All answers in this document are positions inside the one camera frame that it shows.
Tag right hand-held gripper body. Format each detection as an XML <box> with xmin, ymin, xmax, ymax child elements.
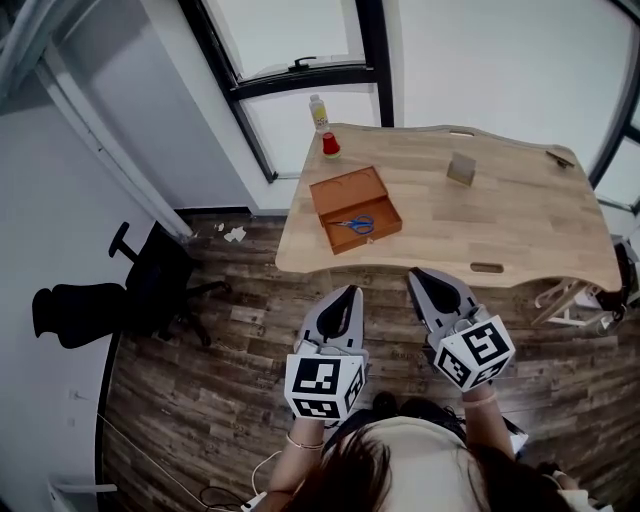
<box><xmin>426</xmin><ymin>304</ymin><xmax>517</xmax><ymax>394</ymax></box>

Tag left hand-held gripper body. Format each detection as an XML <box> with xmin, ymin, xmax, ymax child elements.
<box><xmin>283</xmin><ymin>329</ymin><xmax>370</xmax><ymax>427</ymax></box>

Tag blue-handled scissors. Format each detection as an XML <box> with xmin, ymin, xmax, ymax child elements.
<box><xmin>332</xmin><ymin>214</ymin><xmax>377</xmax><ymax>237</ymax></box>

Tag orange wooden box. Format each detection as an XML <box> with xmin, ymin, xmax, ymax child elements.
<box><xmin>308</xmin><ymin>165</ymin><xmax>404</xmax><ymax>257</ymax></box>

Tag person's right forearm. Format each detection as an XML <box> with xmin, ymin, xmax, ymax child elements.
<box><xmin>461</xmin><ymin>387</ymin><xmax>520</xmax><ymax>460</ymax></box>

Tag person's left forearm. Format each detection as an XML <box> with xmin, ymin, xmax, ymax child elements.
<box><xmin>266</xmin><ymin>417</ymin><xmax>332</xmax><ymax>504</ymax></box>

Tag person's dark trousers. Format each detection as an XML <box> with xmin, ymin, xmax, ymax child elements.
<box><xmin>343</xmin><ymin>394</ymin><xmax>469</xmax><ymax>437</ymax></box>

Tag person's black shoe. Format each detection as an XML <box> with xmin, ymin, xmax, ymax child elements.
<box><xmin>371</xmin><ymin>390</ymin><xmax>400</xmax><ymax>417</ymax></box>

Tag person's cream shirt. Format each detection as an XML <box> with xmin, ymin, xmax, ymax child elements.
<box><xmin>357</xmin><ymin>416</ymin><xmax>479</xmax><ymax>512</ymax></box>

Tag small wooden block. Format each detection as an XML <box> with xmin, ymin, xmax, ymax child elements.
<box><xmin>445</xmin><ymin>150</ymin><xmax>478</xmax><ymax>188</ymax></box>

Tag black office chair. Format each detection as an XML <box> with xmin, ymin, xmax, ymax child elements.
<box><xmin>31</xmin><ymin>220</ymin><xmax>234</xmax><ymax>351</ymax></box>

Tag small dark flat object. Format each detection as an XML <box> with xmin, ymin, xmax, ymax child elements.
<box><xmin>544</xmin><ymin>148</ymin><xmax>577</xmax><ymax>169</ymax></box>

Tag red plastic cup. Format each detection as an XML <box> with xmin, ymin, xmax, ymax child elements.
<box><xmin>320</xmin><ymin>130</ymin><xmax>343</xmax><ymax>161</ymax></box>

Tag clear bottle with yellow label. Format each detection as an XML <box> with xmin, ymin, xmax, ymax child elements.
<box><xmin>307</xmin><ymin>93</ymin><xmax>330</xmax><ymax>136</ymax></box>

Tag white vertical pipe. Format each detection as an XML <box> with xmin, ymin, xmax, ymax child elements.
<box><xmin>0</xmin><ymin>0</ymin><xmax>195</xmax><ymax>240</ymax></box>

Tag thin gold bracelet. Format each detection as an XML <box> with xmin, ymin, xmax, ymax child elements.
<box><xmin>285</xmin><ymin>431</ymin><xmax>326</xmax><ymax>452</ymax></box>

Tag white charger cable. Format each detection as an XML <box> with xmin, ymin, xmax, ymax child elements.
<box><xmin>249</xmin><ymin>449</ymin><xmax>284</xmax><ymax>507</ymax></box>

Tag black floor cable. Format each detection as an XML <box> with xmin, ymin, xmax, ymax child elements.
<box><xmin>199</xmin><ymin>486</ymin><xmax>242</xmax><ymax>512</ymax></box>

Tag slim black window frame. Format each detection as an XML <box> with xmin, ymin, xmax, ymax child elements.
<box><xmin>586</xmin><ymin>0</ymin><xmax>640</xmax><ymax>214</ymax></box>

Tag white metal frame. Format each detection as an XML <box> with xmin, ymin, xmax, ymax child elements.
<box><xmin>46</xmin><ymin>478</ymin><xmax>119</xmax><ymax>512</ymax></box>

